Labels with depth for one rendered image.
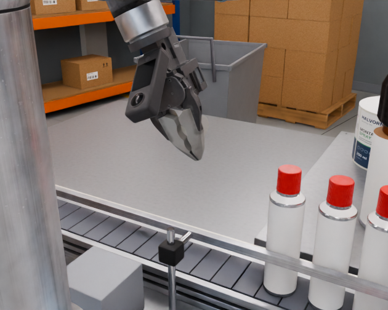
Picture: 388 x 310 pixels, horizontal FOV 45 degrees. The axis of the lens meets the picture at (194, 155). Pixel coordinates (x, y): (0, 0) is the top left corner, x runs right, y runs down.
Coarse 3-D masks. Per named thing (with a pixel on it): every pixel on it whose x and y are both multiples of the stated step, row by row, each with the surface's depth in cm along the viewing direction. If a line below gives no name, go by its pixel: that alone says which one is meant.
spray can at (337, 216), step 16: (336, 176) 63; (336, 192) 61; (352, 192) 62; (320, 208) 64; (336, 208) 62; (352, 208) 63; (320, 224) 64; (336, 224) 62; (352, 224) 62; (320, 240) 64; (336, 240) 63; (352, 240) 64; (320, 256) 65; (336, 256) 64; (320, 288) 67; (336, 288) 66; (320, 304) 68; (336, 304) 67
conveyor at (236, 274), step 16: (64, 208) 96; (80, 208) 96; (64, 224) 91; (80, 224) 91; (96, 224) 91; (112, 224) 91; (128, 224) 91; (96, 240) 86; (112, 240) 85; (128, 240) 85; (144, 240) 85; (160, 240) 85; (144, 256) 81; (192, 256) 81; (208, 256) 81; (224, 256) 81; (192, 272) 77; (208, 272) 77; (224, 272) 77; (240, 272) 77; (256, 272) 77; (240, 288) 73; (256, 288) 73; (304, 288) 73; (272, 304) 70; (288, 304) 70; (304, 304) 70; (352, 304) 70
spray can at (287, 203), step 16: (288, 176) 64; (272, 192) 68; (288, 192) 65; (272, 208) 67; (288, 208) 65; (304, 208) 67; (272, 224) 67; (288, 224) 66; (272, 240) 68; (288, 240) 67; (272, 272) 70; (288, 272) 69; (272, 288) 71; (288, 288) 71
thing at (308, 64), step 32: (256, 0) 397; (288, 0) 380; (320, 0) 365; (352, 0) 398; (224, 32) 425; (256, 32) 407; (288, 32) 389; (320, 32) 374; (352, 32) 416; (288, 64) 398; (320, 64) 382; (352, 64) 439; (288, 96) 408; (320, 96) 390; (352, 96) 444; (320, 128) 401
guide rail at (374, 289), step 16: (64, 192) 85; (96, 208) 82; (112, 208) 80; (128, 208) 80; (160, 224) 76; (176, 224) 75; (208, 240) 72; (224, 240) 71; (256, 256) 68; (272, 256) 67; (288, 256) 67; (304, 272) 65; (320, 272) 64; (336, 272) 63; (352, 288) 62; (368, 288) 61; (384, 288) 60
